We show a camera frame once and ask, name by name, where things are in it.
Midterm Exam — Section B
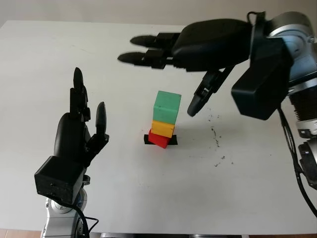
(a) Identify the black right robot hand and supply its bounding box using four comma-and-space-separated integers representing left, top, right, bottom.
117, 19, 252, 118

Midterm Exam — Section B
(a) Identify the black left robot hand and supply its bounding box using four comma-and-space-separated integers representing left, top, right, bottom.
53, 67, 110, 170

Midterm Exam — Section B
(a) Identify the green cube block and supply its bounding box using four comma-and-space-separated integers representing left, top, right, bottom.
153, 90, 182, 124

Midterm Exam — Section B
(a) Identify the red cube block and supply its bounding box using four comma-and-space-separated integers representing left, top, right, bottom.
148, 128, 171, 149

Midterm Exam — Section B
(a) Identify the yellow cube block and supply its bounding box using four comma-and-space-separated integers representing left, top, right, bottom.
151, 120, 175, 139

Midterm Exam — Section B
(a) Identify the black tape strip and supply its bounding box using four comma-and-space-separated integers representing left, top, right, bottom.
144, 134, 178, 146

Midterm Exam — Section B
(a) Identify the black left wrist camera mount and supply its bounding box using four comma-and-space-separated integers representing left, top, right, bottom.
34, 155, 85, 203

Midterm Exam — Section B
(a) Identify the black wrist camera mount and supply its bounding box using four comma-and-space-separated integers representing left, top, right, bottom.
231, 14, 293, 121
34, 155, 85, 203

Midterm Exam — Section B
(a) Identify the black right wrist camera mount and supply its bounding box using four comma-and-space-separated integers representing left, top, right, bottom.
231, 14, 293, 121

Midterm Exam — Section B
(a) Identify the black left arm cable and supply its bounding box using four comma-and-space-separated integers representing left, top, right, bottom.
58, 200, 100, 238

